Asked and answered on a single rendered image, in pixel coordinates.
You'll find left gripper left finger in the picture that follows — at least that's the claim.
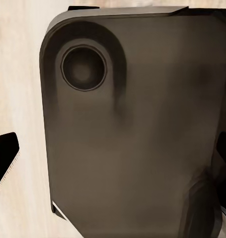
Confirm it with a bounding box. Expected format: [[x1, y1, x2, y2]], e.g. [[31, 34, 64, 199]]
[[0, 132, 19, 181]]

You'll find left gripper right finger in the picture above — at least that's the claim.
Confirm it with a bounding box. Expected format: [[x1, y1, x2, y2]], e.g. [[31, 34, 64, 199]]
[[216, 132, 226, 163]]

